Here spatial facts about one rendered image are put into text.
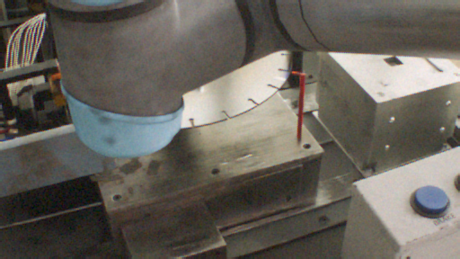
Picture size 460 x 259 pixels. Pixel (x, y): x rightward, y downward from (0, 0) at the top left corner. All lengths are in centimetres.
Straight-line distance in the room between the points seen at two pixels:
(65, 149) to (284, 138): 33
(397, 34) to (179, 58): 13
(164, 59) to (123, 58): 3
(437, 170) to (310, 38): 40
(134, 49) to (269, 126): 53
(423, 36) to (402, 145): 62
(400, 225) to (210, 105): 27
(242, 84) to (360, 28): 43
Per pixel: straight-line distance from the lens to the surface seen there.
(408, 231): 65
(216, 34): 36
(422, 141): 94
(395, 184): 70
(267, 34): 39
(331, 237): 83
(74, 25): 32
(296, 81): 110
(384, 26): 32
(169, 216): 76
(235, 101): 72
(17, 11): 146
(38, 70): 78
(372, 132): 86
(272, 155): 79
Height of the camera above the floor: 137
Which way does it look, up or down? 38 degrees down
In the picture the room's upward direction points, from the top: 1 degrees counter-clockwise
